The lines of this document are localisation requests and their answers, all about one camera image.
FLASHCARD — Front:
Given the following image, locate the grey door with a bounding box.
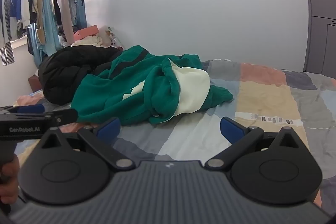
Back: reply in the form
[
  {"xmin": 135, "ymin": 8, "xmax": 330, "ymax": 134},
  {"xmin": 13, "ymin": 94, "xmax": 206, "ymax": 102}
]
[{"xmin": 301, "ymin": 0, "xmax": 336, "ymax": 75}]

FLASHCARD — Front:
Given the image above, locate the pink box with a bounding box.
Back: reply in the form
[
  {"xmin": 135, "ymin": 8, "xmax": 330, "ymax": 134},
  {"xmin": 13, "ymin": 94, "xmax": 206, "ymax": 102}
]
[{"xmin": 73, "ymin": 25, "xmax": 99, "ymax": 41}]

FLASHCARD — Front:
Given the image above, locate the green hoodie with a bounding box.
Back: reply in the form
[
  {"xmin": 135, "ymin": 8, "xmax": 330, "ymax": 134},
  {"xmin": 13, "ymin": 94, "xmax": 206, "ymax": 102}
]
[{"xmin": 71, "ymin": 46, "xmax": 234, "ymax": 126}]

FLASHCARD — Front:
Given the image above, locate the person's left hand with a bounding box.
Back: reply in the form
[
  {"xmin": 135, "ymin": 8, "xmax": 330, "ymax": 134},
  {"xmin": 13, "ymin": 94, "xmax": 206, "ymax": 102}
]
[{"xmin": 0, "ymin": 155, "xmax": 20, "ymax": 205}]

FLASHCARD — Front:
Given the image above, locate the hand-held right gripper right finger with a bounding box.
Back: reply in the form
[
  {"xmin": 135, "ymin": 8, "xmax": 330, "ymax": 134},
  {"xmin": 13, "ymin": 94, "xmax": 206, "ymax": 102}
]
[{"xmin": 205, "ymin": 116, "xmax": 303, "ymax": 170}]

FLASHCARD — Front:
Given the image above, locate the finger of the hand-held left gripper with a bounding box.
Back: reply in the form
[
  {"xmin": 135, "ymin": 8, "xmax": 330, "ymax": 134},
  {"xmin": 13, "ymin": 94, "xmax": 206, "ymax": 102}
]
[
  {"xmin": 0, "ymin": 104, "xmax": 46, "ymax": 116},
  {"xmin": 51, "ymin": 108, "xmax": 78, "ymax": 125}
]

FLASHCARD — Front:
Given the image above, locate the cream plush toy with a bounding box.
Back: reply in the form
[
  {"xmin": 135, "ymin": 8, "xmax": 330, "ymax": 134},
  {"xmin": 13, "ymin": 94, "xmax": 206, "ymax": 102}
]
[{"xmin": 70, "ymin": 35, "xmax": 105, "ymax": 48}]

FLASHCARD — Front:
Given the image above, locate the patchwork blanket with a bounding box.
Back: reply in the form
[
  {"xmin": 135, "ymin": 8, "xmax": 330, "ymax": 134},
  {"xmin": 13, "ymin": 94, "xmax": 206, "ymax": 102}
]
[{"xmin": 13, "ymin": 59, "xmax": 336, "ymax": 211}]

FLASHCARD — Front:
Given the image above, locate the black puffer jacket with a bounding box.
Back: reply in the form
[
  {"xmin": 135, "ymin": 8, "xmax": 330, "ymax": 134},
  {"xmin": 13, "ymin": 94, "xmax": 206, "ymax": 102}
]
[{"xmin": 38, "ymin": 46, "xmax": 124, "ymax": 106}]

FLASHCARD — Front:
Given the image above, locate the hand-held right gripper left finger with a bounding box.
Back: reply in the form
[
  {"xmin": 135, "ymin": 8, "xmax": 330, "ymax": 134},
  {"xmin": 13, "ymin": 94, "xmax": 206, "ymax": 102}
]
[{"xmin": 39, "ymin": 117, "xmax": 135, "ymax": 171}]

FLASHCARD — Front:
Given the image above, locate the brown bedside cabinet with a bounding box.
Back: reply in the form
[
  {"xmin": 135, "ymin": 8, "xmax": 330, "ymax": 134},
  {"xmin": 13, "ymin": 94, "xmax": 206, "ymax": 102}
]
[{"xmin": 28, "ymin": 74, "xmax": 46, "ymax": 95}]

